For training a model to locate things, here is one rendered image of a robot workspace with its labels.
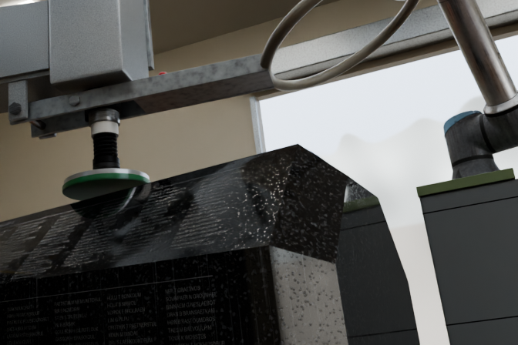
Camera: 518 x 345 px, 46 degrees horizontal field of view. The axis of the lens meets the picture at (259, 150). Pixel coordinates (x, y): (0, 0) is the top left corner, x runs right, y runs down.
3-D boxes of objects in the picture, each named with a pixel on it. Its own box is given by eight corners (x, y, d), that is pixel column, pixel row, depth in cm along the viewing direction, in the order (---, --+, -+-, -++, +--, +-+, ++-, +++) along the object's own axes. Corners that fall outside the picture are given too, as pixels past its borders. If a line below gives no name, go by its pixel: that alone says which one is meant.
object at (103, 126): (86, 134, 157) (85, 122, 158) (97, 142, 164) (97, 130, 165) (112, 129, 156) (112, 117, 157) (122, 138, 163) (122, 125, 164)
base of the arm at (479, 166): (452, 197, 232) (445, 172, 235) (503, 187, 227) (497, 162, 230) (451, 186, 214) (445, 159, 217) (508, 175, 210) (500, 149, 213)
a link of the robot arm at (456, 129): (460, 169, 234) (450, 127, 239) (504, 157, 224) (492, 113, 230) (444, 163, 222) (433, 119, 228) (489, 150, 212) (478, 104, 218)
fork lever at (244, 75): (1, 119, 155) (1, 102, 157) (39, 142, 174) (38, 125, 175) (266, 64, 148) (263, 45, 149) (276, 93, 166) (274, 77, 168)
